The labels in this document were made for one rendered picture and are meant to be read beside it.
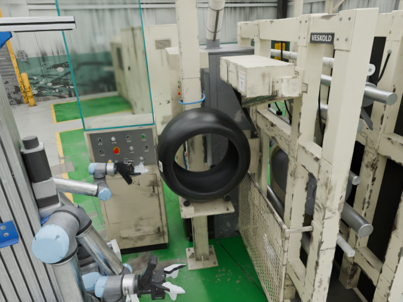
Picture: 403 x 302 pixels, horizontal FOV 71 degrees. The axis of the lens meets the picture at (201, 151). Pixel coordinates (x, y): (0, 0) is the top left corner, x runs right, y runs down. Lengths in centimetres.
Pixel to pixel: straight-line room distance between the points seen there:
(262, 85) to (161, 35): 407
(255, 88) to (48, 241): 107
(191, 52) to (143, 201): 135
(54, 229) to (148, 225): 170
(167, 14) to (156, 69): 646
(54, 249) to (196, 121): 98
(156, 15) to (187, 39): 959
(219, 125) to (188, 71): 50
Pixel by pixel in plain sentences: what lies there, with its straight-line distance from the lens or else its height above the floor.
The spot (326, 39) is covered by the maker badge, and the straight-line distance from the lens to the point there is 140.
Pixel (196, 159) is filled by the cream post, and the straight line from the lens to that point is 216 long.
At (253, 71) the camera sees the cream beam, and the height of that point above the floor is 176.
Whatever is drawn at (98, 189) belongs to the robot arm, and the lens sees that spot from 178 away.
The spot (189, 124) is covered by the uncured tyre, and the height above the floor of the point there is 145.
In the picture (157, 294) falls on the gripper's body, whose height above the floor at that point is 102.
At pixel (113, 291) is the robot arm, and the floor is 105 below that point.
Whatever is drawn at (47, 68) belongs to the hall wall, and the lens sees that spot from 1078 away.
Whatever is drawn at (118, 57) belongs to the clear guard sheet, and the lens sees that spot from 223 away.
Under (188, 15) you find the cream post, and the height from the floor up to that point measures 204.
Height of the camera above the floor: 196
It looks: 23 degrees down
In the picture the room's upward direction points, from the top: 3 degrees counter-clockwise
